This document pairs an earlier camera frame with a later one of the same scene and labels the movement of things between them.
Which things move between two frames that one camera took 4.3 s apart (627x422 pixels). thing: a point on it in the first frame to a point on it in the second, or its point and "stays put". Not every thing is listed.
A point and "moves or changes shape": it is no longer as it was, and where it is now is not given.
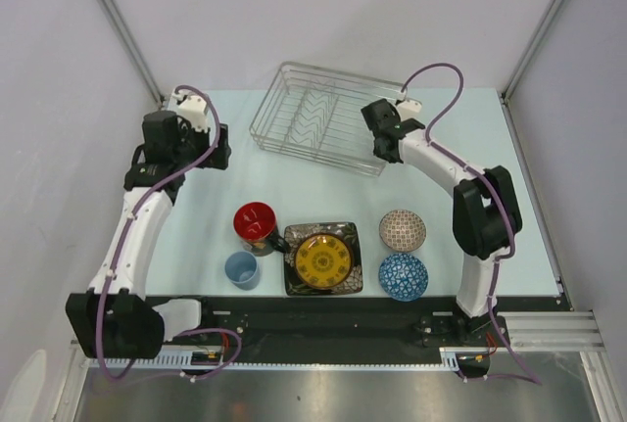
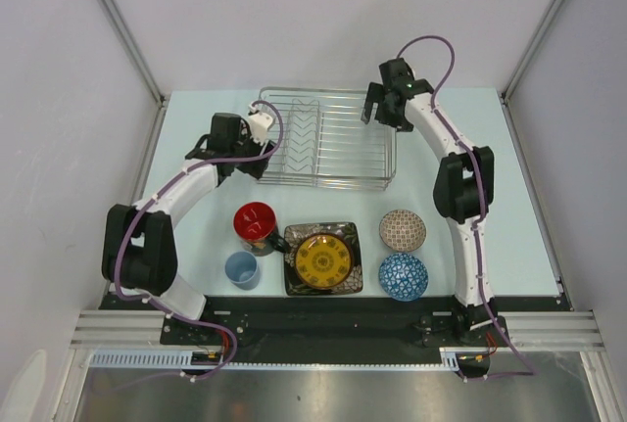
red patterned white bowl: x=403 y=230 stays put
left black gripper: x=218 y=158 to x=256 y=167
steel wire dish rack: x=316 y=116 moves or changes shape
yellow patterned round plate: x=323 y=261 stays put
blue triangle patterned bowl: x=403 y=277 stays put
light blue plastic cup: x=243 y=270 stays put
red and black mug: x=255 y=225 stays put
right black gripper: x=389 y=160 to x=377 y=94
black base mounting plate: x=417 y=324 stays put
